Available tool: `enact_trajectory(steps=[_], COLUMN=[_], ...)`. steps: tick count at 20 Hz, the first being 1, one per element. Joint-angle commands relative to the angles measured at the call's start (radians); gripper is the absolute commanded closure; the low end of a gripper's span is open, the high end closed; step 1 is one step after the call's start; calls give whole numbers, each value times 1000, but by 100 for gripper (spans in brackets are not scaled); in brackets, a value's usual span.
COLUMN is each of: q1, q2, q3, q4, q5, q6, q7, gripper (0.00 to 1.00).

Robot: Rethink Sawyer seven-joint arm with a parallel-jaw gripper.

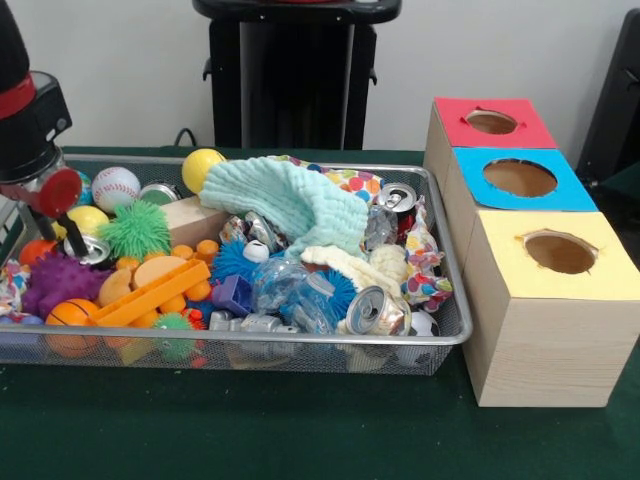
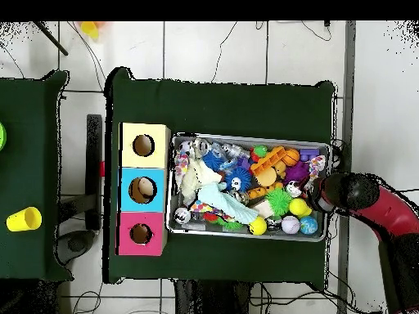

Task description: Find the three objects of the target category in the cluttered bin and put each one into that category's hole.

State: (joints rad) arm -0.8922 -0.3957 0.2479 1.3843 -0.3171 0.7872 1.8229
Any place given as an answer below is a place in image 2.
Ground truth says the cream white cloth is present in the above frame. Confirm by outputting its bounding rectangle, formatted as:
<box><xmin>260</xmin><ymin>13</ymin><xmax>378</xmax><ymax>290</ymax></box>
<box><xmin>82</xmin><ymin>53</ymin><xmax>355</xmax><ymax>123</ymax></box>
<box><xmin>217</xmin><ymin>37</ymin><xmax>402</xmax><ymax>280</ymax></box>
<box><xmin>180</xmin><ymin>158</ymin><xmax>223</xmax><ymax>205</ymax></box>

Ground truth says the colourful polka-dot cloth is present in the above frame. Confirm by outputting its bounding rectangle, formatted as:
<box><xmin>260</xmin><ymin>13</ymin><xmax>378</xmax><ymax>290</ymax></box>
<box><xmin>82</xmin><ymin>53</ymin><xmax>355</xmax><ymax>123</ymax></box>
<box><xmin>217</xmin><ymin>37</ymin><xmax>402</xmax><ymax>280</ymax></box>
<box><xmin>173</xmin><ymin>153</ymin><xmax>191</xmax><ymax>184</ymax></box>
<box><xmin>189</xmin><ymin>200</ymin><xmax>215</xmax><ymax>214</ymax></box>

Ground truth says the dark green table cloth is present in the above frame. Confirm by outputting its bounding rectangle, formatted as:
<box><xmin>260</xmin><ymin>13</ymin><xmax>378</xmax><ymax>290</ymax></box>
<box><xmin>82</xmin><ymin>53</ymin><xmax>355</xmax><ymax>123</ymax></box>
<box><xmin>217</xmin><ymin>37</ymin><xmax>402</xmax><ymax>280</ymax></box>
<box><xmin>103</xmin><ymin>66</ymin><xmax>336</xmax><ymax>290</ymax></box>
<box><xmin>0</xmin><ymin>70</ymin><xmax>74</xmax><ymax>282</ymax></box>

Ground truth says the orange basketball toy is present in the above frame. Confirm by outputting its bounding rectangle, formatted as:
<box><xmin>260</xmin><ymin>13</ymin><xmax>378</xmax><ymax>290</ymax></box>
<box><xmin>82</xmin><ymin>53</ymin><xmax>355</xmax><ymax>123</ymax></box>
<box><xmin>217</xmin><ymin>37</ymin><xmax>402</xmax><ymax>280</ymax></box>
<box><xmin>282</xmin><ymin>148</ymin><xmax>300</xmax><ymax>167</ymax></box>

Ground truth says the orange plastic building block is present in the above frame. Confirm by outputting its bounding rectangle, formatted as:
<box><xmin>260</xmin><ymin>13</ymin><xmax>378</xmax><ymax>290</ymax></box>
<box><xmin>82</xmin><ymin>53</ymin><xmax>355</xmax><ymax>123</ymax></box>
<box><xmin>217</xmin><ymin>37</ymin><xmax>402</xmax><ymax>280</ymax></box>
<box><xmin>250</xmin><ymin>146</ymin><xmax>286</xmax><ymax>176</ymax></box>

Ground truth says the yellow smiley ball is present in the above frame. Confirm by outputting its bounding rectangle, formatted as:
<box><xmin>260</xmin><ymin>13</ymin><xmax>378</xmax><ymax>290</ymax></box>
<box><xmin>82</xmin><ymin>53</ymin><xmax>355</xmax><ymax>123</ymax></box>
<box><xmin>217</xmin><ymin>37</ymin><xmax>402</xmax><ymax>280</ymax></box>
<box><xmin>248</xmin><ymin>216</ymin><xmax>268</xmax><ymax>236</ymax></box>

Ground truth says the mint green cloth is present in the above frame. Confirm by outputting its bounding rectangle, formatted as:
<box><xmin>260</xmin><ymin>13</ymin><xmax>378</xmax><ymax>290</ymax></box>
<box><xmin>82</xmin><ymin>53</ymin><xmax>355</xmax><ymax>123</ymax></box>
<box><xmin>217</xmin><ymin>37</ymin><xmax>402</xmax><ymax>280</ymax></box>
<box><xmin>196</xmin><ymin>182</ymin><xmax>259</xmax><ymax>225</ymax></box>

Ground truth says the white baseball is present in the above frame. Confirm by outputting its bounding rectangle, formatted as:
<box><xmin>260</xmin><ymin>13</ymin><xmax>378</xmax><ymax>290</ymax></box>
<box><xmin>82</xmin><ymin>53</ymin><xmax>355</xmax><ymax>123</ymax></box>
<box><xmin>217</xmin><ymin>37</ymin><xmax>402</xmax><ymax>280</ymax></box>
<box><xmin>281</xmin><ymin>215</ymin><xmax>301</xmax><ymax>236</ymax></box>

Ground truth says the black flat panel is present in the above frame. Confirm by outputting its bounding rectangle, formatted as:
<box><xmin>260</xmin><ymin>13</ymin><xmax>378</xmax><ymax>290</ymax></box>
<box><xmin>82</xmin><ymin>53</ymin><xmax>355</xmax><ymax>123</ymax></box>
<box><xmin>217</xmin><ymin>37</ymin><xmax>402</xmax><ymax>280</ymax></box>
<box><xmin>85</xmin><ymin>114</ymin><xmax>103</xmax><ymax>231</ymax></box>

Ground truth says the black rod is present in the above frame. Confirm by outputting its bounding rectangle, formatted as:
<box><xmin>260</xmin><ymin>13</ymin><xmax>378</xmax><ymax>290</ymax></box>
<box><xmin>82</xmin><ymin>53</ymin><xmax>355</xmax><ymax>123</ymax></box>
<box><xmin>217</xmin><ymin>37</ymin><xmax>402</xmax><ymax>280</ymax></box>
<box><xmin>34</xmin><ymin>21</ymin><xmax>70</xmax><ymax>56</ymax></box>

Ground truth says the yellow plastic cup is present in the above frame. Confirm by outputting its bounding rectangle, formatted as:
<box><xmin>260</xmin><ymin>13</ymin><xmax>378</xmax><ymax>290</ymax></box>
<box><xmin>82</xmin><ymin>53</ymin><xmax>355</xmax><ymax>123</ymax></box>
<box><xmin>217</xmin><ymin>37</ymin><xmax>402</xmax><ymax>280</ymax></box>
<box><xmin>5</xmin><ymin>206</ymin><xmax>43</xmax><ymax>232</ymax></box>
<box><xmin>79</xmin><ymin>21</ymin><xmax>100</xmax><ymax>41</ymax></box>

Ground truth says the green tentacle puffer ball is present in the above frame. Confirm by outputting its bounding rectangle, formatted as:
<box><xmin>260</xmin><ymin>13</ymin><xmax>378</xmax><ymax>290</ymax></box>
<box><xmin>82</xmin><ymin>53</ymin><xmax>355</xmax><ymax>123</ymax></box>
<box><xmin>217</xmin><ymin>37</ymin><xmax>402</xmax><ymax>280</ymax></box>
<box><xmin>264</xmin><ymin>187</ymin><xmax>293</xmax><ymax>217</ymax></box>

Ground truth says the shallow metal mesh bin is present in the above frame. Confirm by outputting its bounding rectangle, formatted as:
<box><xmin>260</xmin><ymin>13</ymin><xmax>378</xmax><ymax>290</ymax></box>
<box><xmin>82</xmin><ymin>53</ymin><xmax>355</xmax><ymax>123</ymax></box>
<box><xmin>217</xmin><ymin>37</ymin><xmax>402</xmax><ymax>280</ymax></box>
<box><xmin>164</xmin><ymin>132</ymin><xmax>331</xmax><ymax>243</ymax></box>

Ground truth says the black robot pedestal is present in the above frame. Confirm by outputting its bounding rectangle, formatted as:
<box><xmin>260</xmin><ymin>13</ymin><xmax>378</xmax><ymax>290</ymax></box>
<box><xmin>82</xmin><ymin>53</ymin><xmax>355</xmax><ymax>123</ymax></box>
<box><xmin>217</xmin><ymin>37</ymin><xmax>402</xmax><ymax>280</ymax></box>
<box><xmin>173</xmin><ymin>279</ymin><xmax>253</xmax><ymax>314</ymax></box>

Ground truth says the blue globe ball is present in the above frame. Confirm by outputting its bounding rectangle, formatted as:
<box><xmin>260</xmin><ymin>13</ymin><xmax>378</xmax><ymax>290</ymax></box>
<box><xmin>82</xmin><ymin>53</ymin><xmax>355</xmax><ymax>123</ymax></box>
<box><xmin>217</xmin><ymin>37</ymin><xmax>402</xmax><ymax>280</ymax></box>
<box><xmin>300</xmin><ymin>216</ymin><xmax>319</xmax><ymax>236</ymax></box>

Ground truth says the wooden box with three holes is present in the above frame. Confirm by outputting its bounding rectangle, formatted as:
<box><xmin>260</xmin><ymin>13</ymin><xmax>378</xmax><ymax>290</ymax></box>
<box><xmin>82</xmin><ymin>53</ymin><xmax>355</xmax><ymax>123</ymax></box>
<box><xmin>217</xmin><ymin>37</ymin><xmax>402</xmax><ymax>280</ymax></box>
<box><xmin>116</xmin><ymin>122</ymin><xmax>172</xmax><ymax>257</ymax></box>

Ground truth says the purple spiky ball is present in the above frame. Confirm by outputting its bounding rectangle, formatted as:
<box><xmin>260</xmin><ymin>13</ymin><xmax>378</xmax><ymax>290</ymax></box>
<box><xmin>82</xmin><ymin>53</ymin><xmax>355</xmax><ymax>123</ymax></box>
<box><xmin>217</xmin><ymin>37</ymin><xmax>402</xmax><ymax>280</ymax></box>
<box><xmin>283</xmin><ymin>160</ymin><xmax>311</xmax><ymax>185</ymax></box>

